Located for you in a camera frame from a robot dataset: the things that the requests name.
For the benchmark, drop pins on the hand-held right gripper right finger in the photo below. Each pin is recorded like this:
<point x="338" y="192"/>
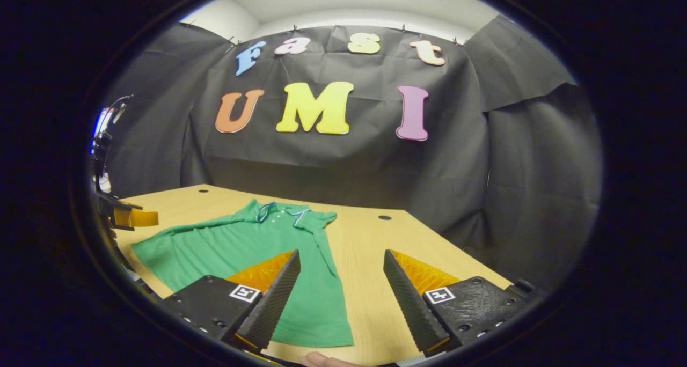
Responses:
<point x="410" y="308"/>

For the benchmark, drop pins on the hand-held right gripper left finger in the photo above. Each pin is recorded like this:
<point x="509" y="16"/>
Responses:
<point x="273" y="302"/>

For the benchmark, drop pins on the black backdrop cloth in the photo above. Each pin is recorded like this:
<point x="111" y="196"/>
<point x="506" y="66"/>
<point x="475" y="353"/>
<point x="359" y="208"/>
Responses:
<point x="349" y="163"/>

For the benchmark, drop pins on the bright white blue screen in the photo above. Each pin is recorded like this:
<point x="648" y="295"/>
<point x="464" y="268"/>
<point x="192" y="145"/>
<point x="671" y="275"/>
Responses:
<point x="102" y="123"/>

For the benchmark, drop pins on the green T-shirt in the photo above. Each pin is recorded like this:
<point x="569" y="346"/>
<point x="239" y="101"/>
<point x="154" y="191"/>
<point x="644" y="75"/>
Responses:
<point x="225" y="249"/>

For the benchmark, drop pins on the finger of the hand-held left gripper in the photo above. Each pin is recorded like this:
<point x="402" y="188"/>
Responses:
<point x="137" y="218"/>
<point x="121" y="203"/>

